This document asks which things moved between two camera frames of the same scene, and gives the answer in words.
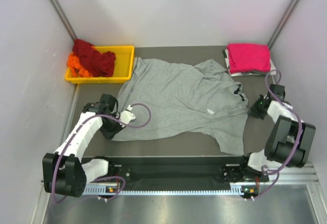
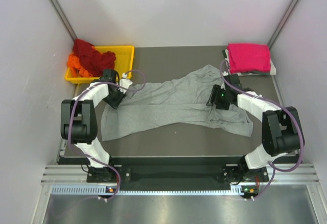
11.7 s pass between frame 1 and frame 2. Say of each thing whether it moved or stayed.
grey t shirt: moved
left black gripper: moved
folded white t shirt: stayed
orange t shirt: stayed
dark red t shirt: stayed
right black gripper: moved
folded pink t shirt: stayed
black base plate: stayed
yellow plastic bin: stayed
